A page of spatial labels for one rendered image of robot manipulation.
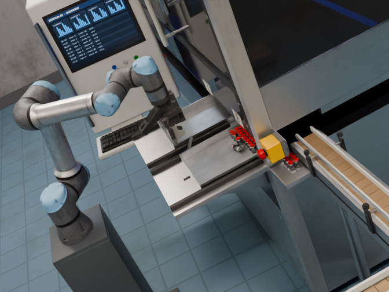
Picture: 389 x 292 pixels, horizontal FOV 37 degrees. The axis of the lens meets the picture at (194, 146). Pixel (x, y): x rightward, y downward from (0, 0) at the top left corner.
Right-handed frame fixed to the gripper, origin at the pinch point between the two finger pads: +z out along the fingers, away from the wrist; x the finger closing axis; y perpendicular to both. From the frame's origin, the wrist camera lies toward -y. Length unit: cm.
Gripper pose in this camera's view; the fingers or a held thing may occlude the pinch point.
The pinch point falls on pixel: (174, 143)
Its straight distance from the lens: 213.6
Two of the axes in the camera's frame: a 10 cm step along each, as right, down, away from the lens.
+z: 3.4, 7.7, 5.4
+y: 8.8, -4.6, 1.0
